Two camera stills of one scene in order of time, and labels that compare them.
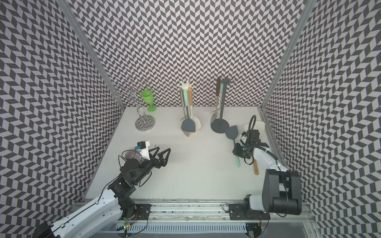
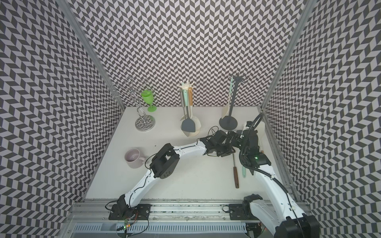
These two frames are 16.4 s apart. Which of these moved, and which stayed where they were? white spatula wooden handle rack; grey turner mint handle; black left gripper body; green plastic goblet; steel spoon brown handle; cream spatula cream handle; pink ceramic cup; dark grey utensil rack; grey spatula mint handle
Moved: black left gripper body; dark grey utensil rack; steel spoon brown handle; grey spatula mint handle
Stayed: grey turner mint handle; cream spatula cream handle; white spatula wooden handle rack; green plastic goblet; pink ceramic cup
